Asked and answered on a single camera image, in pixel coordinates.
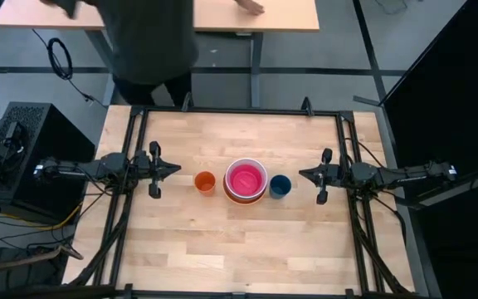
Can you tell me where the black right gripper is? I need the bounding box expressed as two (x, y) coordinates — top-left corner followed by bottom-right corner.
(298, 147), (350, 206)

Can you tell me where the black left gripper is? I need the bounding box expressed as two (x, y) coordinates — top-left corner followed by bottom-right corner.
(133, 140), (182, 199)

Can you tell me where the blue plastic cup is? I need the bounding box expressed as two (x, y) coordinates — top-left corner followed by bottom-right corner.
(269, 174), (293, 200)

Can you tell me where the orange plastic cup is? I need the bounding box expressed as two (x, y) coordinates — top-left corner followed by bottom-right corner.
(193, 170), (217, 197)

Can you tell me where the white plastic bowl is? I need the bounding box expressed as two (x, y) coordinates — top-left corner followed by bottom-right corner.
(223, 157), (270, 201)

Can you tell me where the pink plastic bowl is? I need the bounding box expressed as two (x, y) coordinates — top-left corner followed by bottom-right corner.
(228, 163), (265, 197)

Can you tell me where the red-orange plastic bowl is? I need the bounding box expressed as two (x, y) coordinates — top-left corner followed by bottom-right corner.
(222, 184), (267, 206)

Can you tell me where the dark floor bar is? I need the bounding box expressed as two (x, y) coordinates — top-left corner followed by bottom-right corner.
(352, 95), (384, 108)

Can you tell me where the black computer tower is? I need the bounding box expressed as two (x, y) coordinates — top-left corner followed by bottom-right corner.
(0, 101), (96, 221)

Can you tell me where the person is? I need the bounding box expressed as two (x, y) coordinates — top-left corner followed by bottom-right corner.
(39, 0), (240, 107)

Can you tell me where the black partition panel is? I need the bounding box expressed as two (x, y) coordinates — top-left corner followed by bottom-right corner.
(378, 0), (478, 299)

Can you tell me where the light wooden desk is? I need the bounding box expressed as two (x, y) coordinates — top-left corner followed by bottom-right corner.
(0, 0), (320, 109)

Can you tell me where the person's hand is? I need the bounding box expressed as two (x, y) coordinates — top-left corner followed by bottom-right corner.
(234, 0), (266, 17)

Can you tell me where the black metal table frame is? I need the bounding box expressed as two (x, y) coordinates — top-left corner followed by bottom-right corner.
(62, 91), (410, 299)

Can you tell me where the yellow cable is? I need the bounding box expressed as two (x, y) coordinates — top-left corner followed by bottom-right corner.
(0, 202), (83, 233)

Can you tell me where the black coiled cable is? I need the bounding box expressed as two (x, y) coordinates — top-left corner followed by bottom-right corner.
(30, 27), (108, 110)

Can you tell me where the brown strap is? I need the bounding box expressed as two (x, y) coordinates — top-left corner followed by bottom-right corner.
(0, 243), (85, 276)

